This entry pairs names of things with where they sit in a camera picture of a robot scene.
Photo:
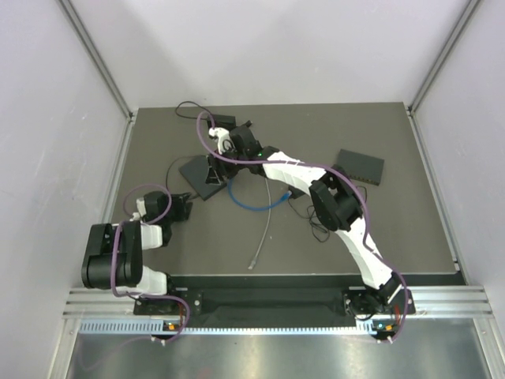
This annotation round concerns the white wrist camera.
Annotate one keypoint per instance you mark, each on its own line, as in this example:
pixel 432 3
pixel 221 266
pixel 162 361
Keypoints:
pixel 221 137
pixel 141 213

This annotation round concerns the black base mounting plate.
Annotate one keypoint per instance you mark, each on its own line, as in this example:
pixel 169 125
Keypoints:
pixel 203 301

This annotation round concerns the aluminium corner post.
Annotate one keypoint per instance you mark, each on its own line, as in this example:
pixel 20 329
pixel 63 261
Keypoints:
pixel 449 44
pixel 86 40

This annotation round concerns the black network switch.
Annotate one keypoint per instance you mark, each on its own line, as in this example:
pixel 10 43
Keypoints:
pixel 361 167
pixel 195 172

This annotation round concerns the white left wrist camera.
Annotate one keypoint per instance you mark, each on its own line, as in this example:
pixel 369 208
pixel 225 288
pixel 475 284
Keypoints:
pixel 141 213

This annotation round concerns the black left power adapter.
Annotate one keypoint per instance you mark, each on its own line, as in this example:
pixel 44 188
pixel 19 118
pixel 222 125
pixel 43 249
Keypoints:
pixel 224 121

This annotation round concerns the aluminium left corner post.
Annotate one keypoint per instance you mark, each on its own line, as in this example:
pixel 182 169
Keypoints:
pixel 86 40

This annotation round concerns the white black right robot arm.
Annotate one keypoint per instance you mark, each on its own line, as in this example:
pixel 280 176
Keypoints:
pixel 338 204

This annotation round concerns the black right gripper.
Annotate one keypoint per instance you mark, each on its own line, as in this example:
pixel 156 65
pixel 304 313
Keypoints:
pixel 217 170

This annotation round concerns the aluminium right corner post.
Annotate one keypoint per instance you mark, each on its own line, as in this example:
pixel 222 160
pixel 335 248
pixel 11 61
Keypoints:
pixel 449 44

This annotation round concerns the aluminium frame rail front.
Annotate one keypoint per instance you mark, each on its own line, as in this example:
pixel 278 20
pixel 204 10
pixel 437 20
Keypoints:
pixel 424 301

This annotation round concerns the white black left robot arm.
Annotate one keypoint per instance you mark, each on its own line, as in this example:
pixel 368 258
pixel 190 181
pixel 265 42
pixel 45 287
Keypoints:
pixel 113 258

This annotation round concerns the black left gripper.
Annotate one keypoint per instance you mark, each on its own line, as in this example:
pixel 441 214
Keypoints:
pixel 179 200

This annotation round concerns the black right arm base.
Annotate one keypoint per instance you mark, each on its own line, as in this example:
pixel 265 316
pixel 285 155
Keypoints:
pixel 362 302

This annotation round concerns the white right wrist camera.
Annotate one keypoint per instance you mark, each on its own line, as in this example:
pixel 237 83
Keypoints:
pixel 221 137

